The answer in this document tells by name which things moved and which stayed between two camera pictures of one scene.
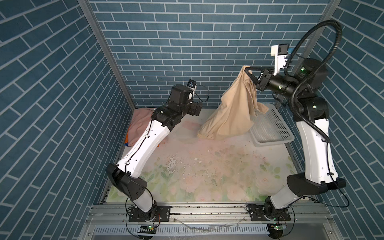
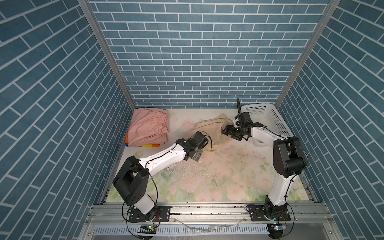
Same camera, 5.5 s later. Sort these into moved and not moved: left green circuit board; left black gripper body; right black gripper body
Moved: right black gripper body; left black gripper body
Not moved: left green circuit board
